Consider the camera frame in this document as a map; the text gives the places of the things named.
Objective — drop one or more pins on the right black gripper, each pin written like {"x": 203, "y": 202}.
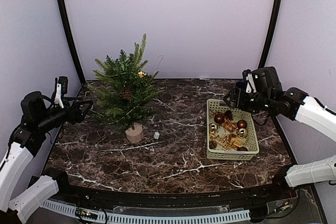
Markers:
{"x": 237, "y": 98}

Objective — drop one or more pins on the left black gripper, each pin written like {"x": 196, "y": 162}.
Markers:
{"x": 77, "y": 117}

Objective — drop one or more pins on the dark pine cone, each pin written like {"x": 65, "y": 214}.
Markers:
{"x": 228, "y": 114}
{"x": 126, "y": 95}

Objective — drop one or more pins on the copper ribbon bow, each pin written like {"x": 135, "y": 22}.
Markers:
{"x": 230, "y": 126}

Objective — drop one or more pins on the pale green plastic basket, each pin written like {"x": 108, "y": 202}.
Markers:
{"x": 215, "y": 106}

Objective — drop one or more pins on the small green christmas tree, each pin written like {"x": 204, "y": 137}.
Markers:
{"x": 125, "y": 88}

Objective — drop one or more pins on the gold gift box ornament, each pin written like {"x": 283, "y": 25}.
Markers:
{"x": 142, "y": 74}

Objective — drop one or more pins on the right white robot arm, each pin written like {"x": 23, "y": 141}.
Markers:
{"x": 261, "y": 90}

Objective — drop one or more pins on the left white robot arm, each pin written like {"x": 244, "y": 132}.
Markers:
{"x": 24, "y": 144}

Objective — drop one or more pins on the round wooden tree base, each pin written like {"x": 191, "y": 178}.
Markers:
{"x": 135, "y": 133}

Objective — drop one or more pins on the dark blue mug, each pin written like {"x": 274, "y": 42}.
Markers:
{"x": 240, "y": 85}

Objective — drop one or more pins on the brown bauble right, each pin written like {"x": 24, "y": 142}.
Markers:
{"x": 241, "y": 124}

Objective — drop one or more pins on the brown bauble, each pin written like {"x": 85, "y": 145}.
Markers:
{"x": 219, "y": 118}
{"x": 241, "y": 124}
{"x": 242, "y": 149}

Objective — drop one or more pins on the brown bauble back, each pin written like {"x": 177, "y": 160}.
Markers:
{"x": 219, "y": 118}

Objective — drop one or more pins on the gold bauble right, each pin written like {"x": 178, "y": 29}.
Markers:
{"x": 242, "y": 133}

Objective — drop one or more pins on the gold bauble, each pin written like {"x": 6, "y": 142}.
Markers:
{"x": 242, "y": 133}
{"x": 213, "y": 128}

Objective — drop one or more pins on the gold bauble left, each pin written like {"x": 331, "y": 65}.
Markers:
{"x": 213, "y": 128}

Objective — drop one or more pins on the brown bauble front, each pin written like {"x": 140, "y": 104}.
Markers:
{"x": 242, "y": 149}

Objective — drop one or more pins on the brown pine cone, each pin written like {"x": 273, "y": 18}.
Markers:
{"x": 212, "y": 145}

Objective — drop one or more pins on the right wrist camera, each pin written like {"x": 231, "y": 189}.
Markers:
{"x": 248, "y": 81}

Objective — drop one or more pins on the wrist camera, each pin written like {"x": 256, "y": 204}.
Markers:
{"x": 61, "y": 88}
{"x": 248, "y": 81}

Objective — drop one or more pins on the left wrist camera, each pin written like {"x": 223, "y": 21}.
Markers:
{"x": 61, "y": 88}

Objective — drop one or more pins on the white cable duct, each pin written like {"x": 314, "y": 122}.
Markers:
{"x": 147, "y": 215}

